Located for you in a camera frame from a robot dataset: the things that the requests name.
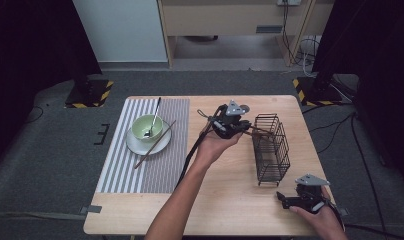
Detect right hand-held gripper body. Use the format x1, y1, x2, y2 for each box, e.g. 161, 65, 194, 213
294, 173, 332, 215

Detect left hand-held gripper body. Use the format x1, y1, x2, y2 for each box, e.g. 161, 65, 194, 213
209, 99, 253, 140

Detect brown wooden chopstick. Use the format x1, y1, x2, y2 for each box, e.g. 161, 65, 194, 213
133, 119, 177, 170
244, 125, 274, 138

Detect black wire basket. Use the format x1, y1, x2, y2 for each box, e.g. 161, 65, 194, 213
251, 113, 291, 187

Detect person's left hand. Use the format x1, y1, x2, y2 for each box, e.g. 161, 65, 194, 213
194, 128, 245, 169

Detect person's right hand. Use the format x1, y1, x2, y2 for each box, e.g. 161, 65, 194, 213
288, 185, 346, 240

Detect metal spoon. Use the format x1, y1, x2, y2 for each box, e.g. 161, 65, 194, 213
143, 96, 162, 139

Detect black stand base hazard tape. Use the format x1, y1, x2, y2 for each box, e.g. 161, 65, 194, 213
292, 76, 343, 107
64, 79, 115, 109

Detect grey striped placemat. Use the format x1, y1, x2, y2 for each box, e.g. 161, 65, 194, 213
95, 97, 191, 195

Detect green bowl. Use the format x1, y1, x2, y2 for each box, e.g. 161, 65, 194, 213
131, 114, 165, 144

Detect white plate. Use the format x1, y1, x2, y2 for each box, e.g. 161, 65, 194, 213
125, 119, 173, 157

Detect light wooden desk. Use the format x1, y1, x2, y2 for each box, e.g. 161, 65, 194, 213
156, 0, 335, 69

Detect white cabinet panel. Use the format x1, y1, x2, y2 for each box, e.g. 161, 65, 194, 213
71, 0, 169, 64

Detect black curtain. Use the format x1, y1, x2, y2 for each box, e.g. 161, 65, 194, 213
311, 0, 404, 191
0, 0, 103, 174

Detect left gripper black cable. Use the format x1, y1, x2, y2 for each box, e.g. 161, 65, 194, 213
174, 108, 222, 190

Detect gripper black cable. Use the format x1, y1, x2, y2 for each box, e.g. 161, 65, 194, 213
174, 108, 222, 190
333, 205, 404, 240

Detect long black floor cable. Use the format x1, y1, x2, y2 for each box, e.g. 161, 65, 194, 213
350, 112, 388, 232

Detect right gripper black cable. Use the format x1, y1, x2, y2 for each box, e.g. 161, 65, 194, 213
333, 205, 404, 240

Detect white tangled cables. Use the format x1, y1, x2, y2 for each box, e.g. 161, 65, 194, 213
295, 35, 322, 78

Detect black hanging cable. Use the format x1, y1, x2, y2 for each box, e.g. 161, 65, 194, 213
281, 0, 305, 67

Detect thin black floor cable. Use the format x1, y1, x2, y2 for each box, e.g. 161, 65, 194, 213
24, 105, 45, 125

